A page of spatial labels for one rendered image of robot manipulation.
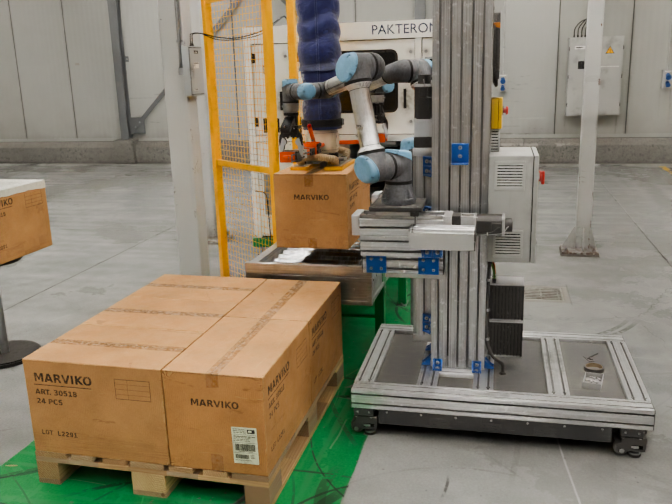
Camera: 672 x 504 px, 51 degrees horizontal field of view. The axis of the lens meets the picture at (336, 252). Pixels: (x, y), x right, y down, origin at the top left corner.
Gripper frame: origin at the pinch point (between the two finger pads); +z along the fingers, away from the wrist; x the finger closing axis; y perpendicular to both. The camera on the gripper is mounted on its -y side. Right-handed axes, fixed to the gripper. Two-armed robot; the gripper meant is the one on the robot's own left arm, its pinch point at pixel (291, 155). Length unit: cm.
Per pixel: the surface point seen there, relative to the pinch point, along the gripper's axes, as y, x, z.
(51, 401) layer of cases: -102, 71, 85
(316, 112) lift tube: 49, 0, -17
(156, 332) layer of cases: -67, 42, 67
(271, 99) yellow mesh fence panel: 99, 43, -22
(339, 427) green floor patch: -35, -29, 121
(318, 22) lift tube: 49, -2, -63
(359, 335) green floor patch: 81, -14, 121
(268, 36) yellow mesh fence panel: 99, 43, -59
